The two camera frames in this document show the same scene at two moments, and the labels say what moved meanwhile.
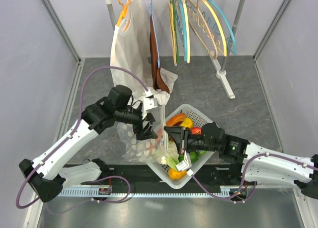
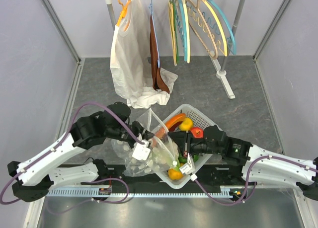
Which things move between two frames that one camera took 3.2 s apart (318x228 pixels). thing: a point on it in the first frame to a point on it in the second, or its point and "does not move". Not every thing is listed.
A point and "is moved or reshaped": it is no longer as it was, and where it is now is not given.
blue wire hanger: [150, 7] does not move
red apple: [196, 130] does not move
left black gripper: [147, 133] to [140, 130]
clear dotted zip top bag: [152, 151] is moved or reshaped
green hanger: [174, 0] does not move
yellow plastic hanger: [187, 25] does not move
